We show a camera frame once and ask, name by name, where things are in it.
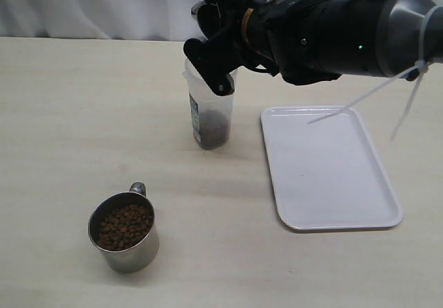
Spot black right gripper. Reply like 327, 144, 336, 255
183, 0, 277, 96

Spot steel cup with kibble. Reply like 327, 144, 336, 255
191, 1, 221, 39
88, 182, 160, 273

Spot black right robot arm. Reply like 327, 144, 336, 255
183, 0, 442, 96

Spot clear plastic tall container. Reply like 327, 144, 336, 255
183, 59, 234, 150

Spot white curtain backdrop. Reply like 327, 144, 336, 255
1, 0, 200, 41

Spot white rectangular plastic tray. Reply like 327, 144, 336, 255
260, 105, 404, 232

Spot white zip tie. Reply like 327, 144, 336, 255
306, 6, 443, 142

